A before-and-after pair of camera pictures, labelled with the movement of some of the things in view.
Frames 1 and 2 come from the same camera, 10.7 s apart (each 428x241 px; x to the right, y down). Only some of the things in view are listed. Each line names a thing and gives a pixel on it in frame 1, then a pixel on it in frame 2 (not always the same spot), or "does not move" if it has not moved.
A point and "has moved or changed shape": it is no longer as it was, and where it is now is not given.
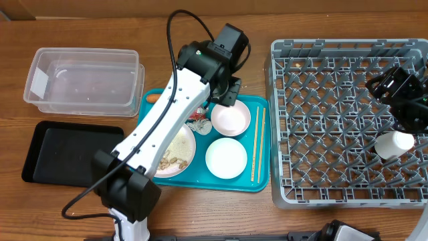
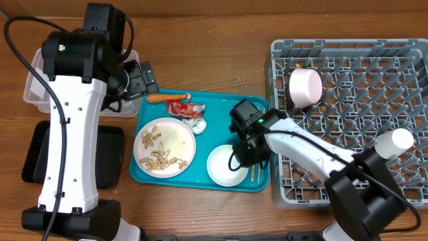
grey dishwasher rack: (326, 124) does not move
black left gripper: (229, 99) to (144, 82)
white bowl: (226, 158) has moved or changed shape
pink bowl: (231, 120) to (305, 87)
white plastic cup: (390, 144) does not move
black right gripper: (404, 91) to (248, 161)
